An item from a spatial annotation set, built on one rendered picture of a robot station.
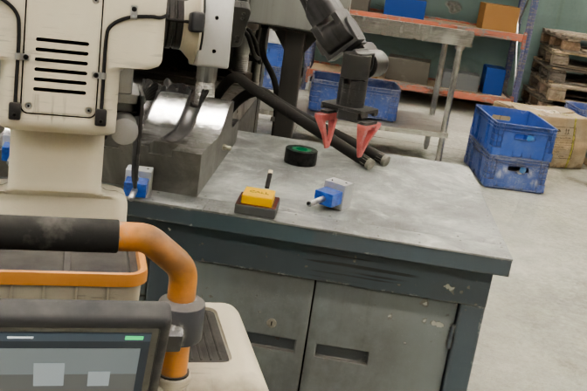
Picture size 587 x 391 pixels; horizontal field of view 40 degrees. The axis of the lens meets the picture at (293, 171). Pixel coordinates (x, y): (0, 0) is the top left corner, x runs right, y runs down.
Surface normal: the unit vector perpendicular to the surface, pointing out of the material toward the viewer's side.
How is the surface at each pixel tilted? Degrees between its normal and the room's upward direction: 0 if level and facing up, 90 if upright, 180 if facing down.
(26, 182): 82
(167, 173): 90
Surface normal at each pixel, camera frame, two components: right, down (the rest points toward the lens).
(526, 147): 0.01, 0.29
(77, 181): 0.26, 0.16
